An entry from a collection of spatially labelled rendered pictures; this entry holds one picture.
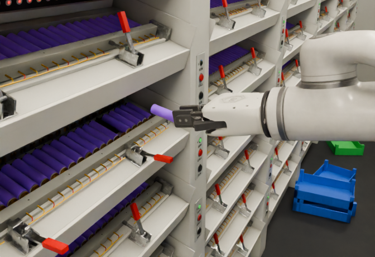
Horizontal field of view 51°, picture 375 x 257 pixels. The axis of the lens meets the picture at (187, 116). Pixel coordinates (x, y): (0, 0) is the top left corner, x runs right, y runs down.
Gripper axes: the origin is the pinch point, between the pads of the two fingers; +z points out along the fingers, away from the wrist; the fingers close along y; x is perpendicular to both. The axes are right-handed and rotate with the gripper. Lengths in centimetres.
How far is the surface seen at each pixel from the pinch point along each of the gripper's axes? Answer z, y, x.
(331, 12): 10, -225, 5
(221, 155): 14.9, -39.2, 25.6
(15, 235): 11.0, 30.8, 5.7
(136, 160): 10.3, 4.1, 7.1
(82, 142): 18.0, 8.8, 1.7
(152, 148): 11.4, -2.6, 7.6
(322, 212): 9, -133, 101
